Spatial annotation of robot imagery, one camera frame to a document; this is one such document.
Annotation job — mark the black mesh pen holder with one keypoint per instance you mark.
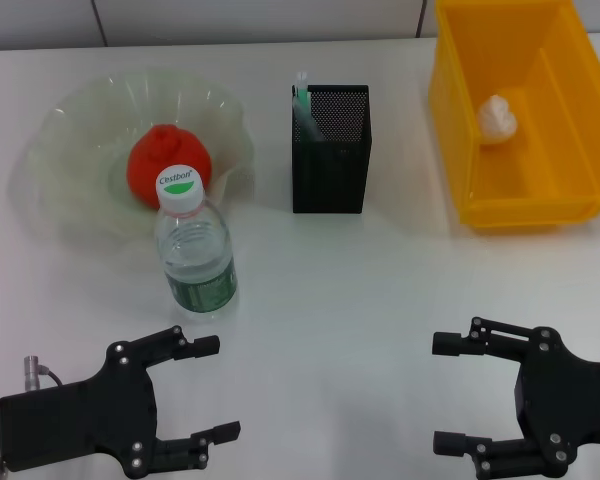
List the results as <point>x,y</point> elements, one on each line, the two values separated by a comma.
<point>340,170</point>

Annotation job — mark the yellow plastic storage bin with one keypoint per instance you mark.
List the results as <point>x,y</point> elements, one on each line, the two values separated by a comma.
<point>570,125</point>

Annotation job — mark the clear glass fruit plate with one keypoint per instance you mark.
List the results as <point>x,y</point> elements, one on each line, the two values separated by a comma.
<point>80,125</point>

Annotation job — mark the clear green label water bottle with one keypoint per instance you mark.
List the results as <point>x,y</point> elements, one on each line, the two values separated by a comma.
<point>195,250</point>

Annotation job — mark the orange fruit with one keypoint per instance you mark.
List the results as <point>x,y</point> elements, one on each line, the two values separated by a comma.
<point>150,155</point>

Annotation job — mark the white paper ball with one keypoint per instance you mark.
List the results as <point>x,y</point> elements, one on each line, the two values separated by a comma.
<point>497,120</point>

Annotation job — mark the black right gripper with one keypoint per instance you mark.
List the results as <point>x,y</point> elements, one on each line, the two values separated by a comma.
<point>565,400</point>

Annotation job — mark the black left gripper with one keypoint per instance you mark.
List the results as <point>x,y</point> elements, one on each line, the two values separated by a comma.
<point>80,425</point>

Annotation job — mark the green pen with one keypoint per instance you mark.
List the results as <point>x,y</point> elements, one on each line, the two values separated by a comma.
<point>302,96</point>

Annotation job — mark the grey pen with clear cap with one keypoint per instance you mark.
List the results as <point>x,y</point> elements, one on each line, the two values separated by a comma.
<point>311,126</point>

